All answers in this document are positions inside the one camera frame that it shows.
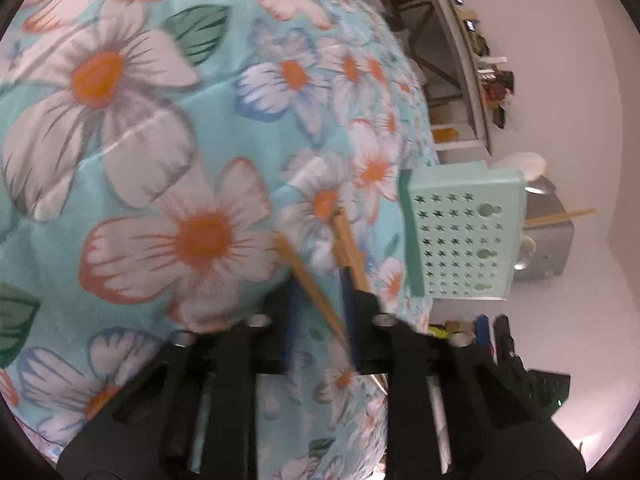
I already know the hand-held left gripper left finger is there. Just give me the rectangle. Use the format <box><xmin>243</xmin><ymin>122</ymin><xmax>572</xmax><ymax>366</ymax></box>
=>
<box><xmin>56</xmin><ymin>279</ymin><xmax>312</xmax><ymax>480</ymax></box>

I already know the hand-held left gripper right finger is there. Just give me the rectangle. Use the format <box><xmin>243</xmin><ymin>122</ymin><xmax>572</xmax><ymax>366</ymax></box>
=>
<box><xmin>341</xmin><ymin>271</ymin><xmax>587</xmax><ymax>480</ymax></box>

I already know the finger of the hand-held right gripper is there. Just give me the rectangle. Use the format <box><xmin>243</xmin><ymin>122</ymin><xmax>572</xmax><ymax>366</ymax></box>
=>
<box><xmin>494</xmin><ymin>314</ymin><xmax>525</xmax><ymax>377</ymax></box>
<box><xmin>476</xmin><ymin>314</ymin><xmax>491</xmax><ymax>361</ymax></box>

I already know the wooden chopstick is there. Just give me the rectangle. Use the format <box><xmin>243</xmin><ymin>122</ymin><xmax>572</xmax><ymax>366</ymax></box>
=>
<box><xmin>524</xmin><ymin>207</ymin><xmax>597</xmax><ymax>225</ymax></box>
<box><xmin>331</xmin><ymin>209</ymin><xmax>374</xmax><ymax>295</ymax></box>
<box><xmin>526</xmin><ymin>214</ymin><xmax>573</xmax><ymax>228</ymax></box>
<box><xmin>274</xmin><ymin>232</ymin><xmax>352</xmax><ymax>355</ymax></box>

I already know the white rice paddle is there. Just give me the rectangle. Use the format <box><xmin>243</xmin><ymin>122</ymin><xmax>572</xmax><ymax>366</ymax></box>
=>
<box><xmin>517</xmin><ymin>236</ymin><xmax>537</xmax><ymax>270</ymax></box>

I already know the green perforated utensil basket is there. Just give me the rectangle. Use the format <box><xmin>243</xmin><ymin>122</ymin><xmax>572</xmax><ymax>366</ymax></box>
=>
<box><xmin>399</xmin><ymin>160</ymin><xmax>528</xmax><ymax>302</ymax></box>

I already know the grey refrigerator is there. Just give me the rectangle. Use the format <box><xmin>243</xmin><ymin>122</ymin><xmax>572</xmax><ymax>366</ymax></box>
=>
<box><xmin>512</xmin><ymin>187</ymin><xmax>576</xmax><ymax>281</ymax></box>

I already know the floral blue blanket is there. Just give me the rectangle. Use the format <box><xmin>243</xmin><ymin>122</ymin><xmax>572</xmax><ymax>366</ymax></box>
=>
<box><xmin>0</xmin><ymin>0</ymin><xmax>442</xmax><ymax>480</ymax></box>

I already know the red drink bottle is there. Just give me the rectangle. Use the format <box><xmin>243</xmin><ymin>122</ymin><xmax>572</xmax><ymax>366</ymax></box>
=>
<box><xmin>484</xmin><ymin>80</ymin><xmax>507</xmax><ymax>110</ymax></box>

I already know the white frame desk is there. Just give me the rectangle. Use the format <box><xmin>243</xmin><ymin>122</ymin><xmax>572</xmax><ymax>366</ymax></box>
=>
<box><xmin>300</xmin><ymin>0</ymin><xmax>496</xmax><ymax>156</ymax></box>

